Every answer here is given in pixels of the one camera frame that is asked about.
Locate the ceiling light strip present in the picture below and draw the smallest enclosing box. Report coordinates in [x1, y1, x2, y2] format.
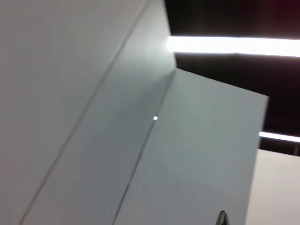
[259, 131, 300, 143]
[166, 36, 300, 57]

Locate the silver ballpoint pen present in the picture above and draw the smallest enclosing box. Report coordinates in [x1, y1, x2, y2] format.
[215, 210, 230, 225]

